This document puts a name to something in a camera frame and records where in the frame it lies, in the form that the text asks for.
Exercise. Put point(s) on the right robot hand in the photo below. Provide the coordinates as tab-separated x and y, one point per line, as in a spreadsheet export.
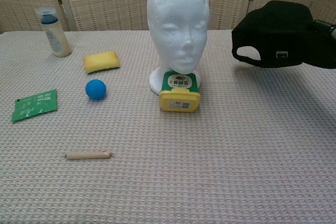
325	27

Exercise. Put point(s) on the white bottle blue cap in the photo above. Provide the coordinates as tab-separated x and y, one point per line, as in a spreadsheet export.
55	36

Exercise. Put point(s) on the beige wooden stick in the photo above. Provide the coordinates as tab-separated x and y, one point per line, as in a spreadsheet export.
88	155

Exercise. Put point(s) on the black baseball cap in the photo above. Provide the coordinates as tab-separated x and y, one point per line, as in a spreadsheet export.
278	32

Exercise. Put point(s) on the yellow green sponge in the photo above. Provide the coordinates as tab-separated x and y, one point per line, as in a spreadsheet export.
101	62

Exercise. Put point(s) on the checkered tablecloth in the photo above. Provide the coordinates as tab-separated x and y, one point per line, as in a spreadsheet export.
168	155

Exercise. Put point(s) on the green sachet packet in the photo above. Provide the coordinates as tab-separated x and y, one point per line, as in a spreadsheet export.
34	106

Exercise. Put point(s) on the blue ball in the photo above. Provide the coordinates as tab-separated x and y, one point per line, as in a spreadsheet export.
96	89

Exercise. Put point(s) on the woven folding screen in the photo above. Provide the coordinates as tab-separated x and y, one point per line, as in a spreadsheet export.
105	1

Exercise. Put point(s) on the green yellow plastic container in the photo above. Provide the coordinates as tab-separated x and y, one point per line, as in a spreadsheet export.
179	95

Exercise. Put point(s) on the white foam mannequin head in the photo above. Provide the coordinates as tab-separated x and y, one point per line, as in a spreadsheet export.
176	19

